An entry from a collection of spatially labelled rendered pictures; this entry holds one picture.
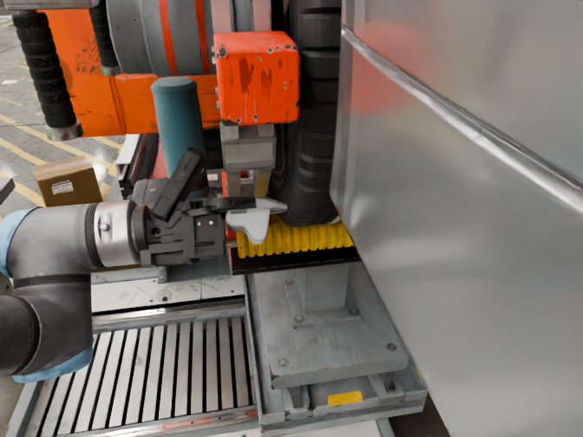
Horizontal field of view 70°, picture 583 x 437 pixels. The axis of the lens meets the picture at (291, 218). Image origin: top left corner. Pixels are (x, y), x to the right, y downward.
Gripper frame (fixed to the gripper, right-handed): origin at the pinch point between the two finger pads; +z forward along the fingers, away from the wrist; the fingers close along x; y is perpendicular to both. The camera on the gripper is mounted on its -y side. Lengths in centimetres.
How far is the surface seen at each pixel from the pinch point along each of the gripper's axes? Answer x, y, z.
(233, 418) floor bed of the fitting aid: -41, 38, -11
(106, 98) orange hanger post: -46, -44, -37
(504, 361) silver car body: 44.3, 18.0, 2.3
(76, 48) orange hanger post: -37, -54, -41
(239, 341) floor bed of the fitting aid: -60, 22, -8
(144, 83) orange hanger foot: -44, -47, -26
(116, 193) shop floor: -136, -46, -59
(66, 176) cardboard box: -115, -49, -73
